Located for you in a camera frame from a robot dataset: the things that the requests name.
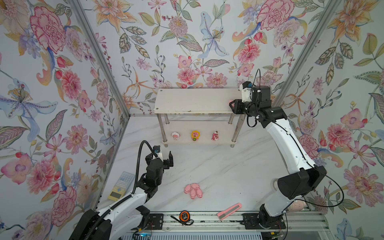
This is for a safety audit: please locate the pink round pig toy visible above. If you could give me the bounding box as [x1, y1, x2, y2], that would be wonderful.
[171, 132, 181, 141]

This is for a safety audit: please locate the yellow-haired princess toy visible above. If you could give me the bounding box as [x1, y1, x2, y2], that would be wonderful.
[191, 131, 201, 142]

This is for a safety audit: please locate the small red pink figurine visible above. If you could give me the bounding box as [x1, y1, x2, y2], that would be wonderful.
[212, 131, 219, 141]

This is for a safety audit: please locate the white two-tier shelf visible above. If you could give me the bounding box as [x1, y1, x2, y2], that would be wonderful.
[154, 89, 246, 148]

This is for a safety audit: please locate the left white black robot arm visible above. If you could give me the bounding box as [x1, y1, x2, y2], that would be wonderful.
[69, 153, 174, 240]

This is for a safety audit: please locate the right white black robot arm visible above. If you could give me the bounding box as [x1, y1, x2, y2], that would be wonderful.
[229, 82, 327, 229]

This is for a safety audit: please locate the yellow grey calculator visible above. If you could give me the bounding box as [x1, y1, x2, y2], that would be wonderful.
[108, 172, 135, 201]

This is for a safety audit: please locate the pink piglet toy cluster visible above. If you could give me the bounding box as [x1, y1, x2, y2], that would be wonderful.
[184, 183, 203, 200]

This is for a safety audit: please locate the black orange tape measure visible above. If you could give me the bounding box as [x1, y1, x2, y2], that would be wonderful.
[171, 211, 194, 226]

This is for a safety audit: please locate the pink striped flat tool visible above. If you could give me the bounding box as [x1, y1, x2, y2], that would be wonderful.
[217, 203, 242, 221]

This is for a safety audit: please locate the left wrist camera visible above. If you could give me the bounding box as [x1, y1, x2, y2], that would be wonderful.
[153, 146, 164, 161]

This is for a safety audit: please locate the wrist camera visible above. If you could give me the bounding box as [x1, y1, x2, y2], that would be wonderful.
[153, 146, 164, 161]
[239, 81, 253, 103]

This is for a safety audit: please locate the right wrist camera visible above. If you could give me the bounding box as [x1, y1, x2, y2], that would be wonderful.
[239, 81, 253, 103]

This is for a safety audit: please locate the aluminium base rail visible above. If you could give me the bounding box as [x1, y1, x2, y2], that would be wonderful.
[142, 211, 330, 233]

